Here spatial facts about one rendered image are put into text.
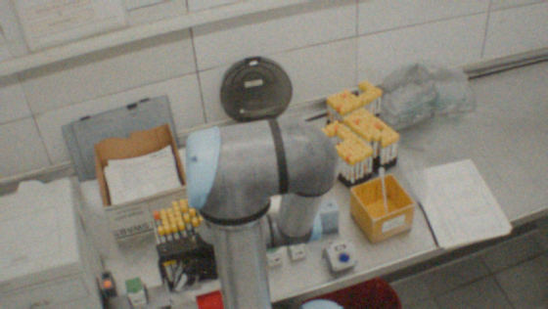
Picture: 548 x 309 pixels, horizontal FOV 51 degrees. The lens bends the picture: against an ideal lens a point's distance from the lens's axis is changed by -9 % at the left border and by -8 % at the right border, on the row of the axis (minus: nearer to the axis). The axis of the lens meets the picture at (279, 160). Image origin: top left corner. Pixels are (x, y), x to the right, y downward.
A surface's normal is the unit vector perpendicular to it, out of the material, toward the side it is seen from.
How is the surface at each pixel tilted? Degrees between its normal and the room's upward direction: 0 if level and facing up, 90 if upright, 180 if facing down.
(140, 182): 1
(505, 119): 0
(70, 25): 94
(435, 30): 90
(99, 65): 90
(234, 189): 78
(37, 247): 0
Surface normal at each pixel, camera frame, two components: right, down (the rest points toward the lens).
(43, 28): 0.32, 0.67
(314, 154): 0.65, 0.00
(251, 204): 0.57, 0.40
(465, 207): -0.05, -0.74
